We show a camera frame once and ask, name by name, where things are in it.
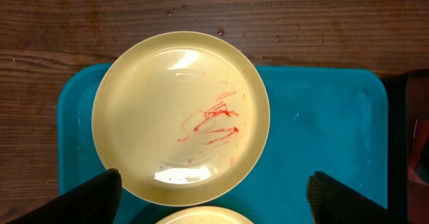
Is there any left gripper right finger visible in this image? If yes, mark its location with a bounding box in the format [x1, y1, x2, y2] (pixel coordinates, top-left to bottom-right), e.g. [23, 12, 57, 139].
[306, 171, 409, 224]

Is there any yellow plate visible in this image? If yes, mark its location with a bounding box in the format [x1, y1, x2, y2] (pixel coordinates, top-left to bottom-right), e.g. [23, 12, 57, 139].
[91, 31, 270, 207]
[156, 206, 253, 224]

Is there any blue plastic tray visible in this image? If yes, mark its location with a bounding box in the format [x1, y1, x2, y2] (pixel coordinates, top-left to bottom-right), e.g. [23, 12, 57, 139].
[57, 63, 388, 223]

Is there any dark red tray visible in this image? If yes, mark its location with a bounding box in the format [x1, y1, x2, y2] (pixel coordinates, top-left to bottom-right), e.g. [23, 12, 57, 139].
[383, 69, 428, 223]

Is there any red and black sponge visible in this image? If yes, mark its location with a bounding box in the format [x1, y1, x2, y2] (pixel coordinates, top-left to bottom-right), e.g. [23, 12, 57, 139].
[408, 119, 428, 186]

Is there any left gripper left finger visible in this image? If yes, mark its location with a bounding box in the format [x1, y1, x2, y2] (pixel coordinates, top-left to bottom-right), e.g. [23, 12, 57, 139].
[11, 168, 122, 224]

